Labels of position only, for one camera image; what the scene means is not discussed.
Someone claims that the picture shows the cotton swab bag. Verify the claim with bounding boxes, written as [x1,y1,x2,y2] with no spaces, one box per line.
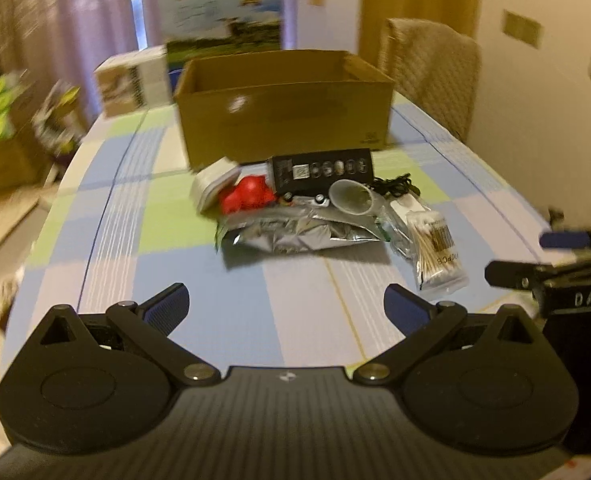
[406,210,469,297]

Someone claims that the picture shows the black cable bundle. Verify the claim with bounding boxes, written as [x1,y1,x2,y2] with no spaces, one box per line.
[372,173,421,201]

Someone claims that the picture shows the clear plastic cup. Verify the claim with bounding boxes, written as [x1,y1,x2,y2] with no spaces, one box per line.
[328,179,375,216]

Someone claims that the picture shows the white power adapter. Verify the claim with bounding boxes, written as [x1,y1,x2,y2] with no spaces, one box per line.
[190,157,241,214]

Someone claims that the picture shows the silver foil pouch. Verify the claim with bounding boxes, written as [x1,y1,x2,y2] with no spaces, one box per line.
[215,206,390,255]

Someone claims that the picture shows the red cat figurine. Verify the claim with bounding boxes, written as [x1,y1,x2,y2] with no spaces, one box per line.
[218,176,276,214]

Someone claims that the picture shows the black product box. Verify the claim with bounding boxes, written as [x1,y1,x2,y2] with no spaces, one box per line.
[267,148,375,196]

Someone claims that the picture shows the clear plastic case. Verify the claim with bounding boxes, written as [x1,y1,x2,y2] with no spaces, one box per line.
[379,194,425,259]

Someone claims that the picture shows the small toy car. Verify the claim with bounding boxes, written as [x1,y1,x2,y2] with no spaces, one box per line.
[278,192,330,207]

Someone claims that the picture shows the checkered tablecloth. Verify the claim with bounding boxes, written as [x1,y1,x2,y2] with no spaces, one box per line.
[1,96,565,370]

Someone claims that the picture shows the quilted chair cover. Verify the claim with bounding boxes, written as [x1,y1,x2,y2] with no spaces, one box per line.
[378,18,482,142]

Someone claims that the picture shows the white plastic bag clutter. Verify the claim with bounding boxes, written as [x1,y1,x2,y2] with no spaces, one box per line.
[32,80,88,157]

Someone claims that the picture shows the cardboard box with tissues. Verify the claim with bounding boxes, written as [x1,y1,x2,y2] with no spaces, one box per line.
[0,70,48,192]

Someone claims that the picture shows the brown cardboard box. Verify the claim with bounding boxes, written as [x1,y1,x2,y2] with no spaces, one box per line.
[174,50,394,170]

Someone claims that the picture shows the white appliance box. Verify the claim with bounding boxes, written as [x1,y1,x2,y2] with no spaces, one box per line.
[94,46,173,118]

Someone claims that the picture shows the blue flat box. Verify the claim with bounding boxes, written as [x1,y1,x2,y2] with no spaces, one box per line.
[168,68,184,94]

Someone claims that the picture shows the milk carton gift box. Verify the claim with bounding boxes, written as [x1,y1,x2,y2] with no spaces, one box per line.
[158,0,283,70]

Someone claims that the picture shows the wall socket plates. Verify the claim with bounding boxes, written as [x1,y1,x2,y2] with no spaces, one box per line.
[503,10,591,81]

